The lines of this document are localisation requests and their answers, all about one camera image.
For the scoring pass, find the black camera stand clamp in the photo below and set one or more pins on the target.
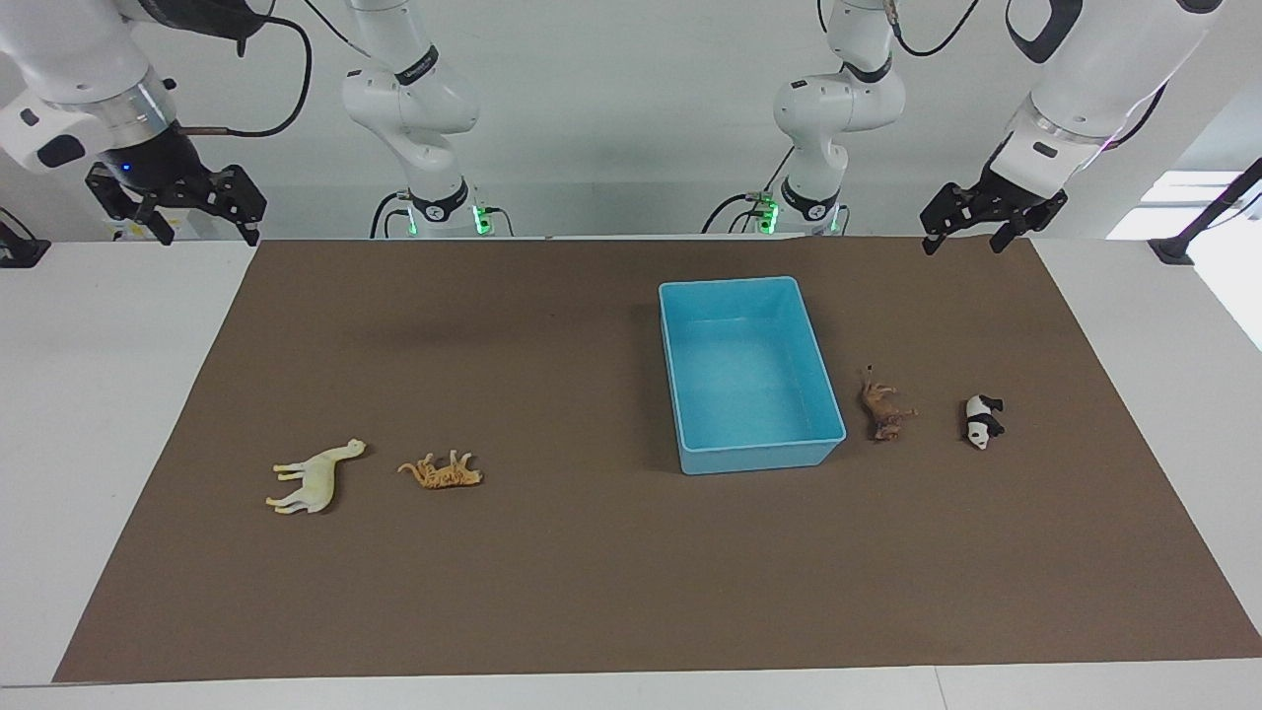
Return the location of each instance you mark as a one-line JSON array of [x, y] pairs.
[[1198, 222], [22, 251]]

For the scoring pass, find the light blue storage box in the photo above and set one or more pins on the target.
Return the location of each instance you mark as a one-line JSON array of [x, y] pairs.
[[749, 375]]

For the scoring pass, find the brown table mat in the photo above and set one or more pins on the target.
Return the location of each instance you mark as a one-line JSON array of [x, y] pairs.
[[552, 572]]

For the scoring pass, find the cream llama toy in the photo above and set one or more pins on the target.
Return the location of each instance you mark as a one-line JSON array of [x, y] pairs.
[[315, 483]]

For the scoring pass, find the orange striped tiger toy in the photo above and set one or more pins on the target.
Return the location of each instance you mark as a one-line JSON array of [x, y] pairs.
[[444, 475]]

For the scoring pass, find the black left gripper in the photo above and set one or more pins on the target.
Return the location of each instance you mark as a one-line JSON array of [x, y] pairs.
[[1020, 197]]

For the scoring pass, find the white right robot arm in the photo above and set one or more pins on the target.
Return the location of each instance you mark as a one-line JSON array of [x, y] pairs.
[[69, 59]]

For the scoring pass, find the brown lion toy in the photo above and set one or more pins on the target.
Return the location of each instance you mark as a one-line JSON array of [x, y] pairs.
[[883, 409]]

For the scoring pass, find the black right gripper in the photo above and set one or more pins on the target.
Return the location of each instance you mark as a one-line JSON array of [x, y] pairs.
[[168, 168]]

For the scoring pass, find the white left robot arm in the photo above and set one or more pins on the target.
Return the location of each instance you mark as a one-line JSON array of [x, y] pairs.
[[1094, 69]]

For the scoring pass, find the black and white panda toy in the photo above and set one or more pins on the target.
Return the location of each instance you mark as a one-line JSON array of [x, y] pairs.
[[981, 422]]

